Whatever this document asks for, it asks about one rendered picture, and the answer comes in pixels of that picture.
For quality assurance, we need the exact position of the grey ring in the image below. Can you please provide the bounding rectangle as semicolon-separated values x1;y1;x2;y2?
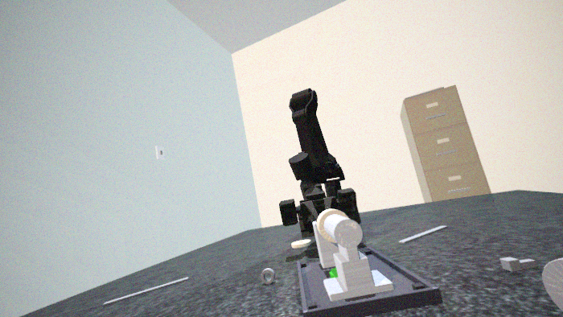
261;268;275;285

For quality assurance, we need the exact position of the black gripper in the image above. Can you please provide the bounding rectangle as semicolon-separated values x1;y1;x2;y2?
279;183;358;226

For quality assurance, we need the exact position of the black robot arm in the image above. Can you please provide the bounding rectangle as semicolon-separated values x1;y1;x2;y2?
289;89;345;199

